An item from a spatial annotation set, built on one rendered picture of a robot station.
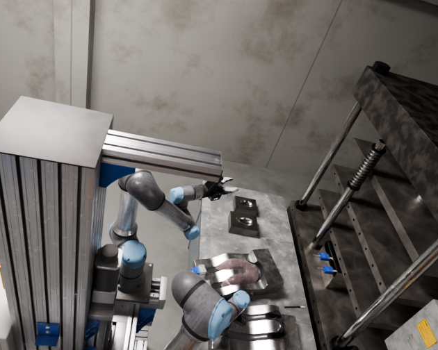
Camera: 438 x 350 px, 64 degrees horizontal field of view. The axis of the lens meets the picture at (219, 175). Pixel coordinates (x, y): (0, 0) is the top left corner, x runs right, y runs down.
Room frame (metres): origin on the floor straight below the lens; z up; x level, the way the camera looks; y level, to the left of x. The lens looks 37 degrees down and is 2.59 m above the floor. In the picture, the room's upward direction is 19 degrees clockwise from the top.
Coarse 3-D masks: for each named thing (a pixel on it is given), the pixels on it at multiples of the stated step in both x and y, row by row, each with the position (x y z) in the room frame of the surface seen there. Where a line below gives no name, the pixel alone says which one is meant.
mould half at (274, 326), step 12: (252, 312) 1.15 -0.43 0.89; (264, 312) 1.15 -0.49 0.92; (252, 324) 1.08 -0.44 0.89; (264, 324) 1.08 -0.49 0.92; (276, 324) 1.10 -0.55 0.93; (288, 324) 1.17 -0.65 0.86; (288, 336) 1.10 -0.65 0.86; (216, 348) 0.89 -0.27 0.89; (228, 348) 0.91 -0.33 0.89; (240, 348) 0.93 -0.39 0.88; (252, 348) 0.96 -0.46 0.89; (264, 348) 0.96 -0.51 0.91; (276, 348) 0.97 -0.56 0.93; (288, 348) 1.04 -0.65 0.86; (300, 348) 1.06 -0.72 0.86
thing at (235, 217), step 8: (232, 216) 1.85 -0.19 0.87; (240, 216) 1.88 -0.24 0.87; (248, 216) 1.91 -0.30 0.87; (256, 216) 1.93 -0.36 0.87; (232, 224) 1.77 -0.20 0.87; (240, 224) 1.80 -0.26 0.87; (248, 224) 1.84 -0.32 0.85; (256, 224) 1.85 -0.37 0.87; (232, 232) 1.76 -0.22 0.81; (240, 232) 1.77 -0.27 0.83; (248, 232) 1.78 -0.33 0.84; (256, 232) 1.79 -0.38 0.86
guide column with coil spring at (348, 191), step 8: (376, 144) 1.92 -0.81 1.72; (384, 144) 1.90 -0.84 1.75; (360, 168) 1.92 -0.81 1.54; (360, 176) 1.90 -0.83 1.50; (344, 192) 1.92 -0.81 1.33; (352, 192) 1.90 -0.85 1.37; (344, 200) 1.90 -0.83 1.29; (336, 208) 1.90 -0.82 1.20; (328, 216) 1.92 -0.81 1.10; (336, 216) 1.90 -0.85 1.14; (328, 224) 1.90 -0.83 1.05; (320, 232) 1.91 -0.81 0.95; (312, 240) 1.92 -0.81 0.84; (320, 240) 1.90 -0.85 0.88; (312, 248) 1.90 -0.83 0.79
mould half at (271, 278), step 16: (224, 256) 1.46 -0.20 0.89; (240, 256) 1.51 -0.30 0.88; (256, 256) 1.53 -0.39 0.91; (208, 272) 1.33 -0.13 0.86; (224, 272) 1.35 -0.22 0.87; (240, 272) 1.38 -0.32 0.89; (272, 272) 1.45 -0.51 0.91; (224, 288) 1.26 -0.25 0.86; (240, 288) 1.27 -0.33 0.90; (256, 288) 1.32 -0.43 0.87; (272, 288) 1.37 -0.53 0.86
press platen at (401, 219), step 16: (352, 144) 2.27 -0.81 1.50; (368, 144) 2.28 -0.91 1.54; (384, 160) 2.13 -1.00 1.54; (368, 176) 1.93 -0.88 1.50; (384, 176) 1.92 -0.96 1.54; (400, 176) 1.99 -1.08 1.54; (384, 192) 1.74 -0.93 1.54; (400, 192) 1.80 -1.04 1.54; (384, 208) 1.66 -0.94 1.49; (400, 208) 1.64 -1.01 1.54; (416, 208) 1.69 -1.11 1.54; (400, 224) 1.50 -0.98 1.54; (416, 224) 1.54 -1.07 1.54; (432, 224) 1.59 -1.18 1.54; (416, 240) 1.41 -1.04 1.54; (432, 240) 1.45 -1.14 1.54; (416, 256) 1.30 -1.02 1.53; (432, 272) 1.24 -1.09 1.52
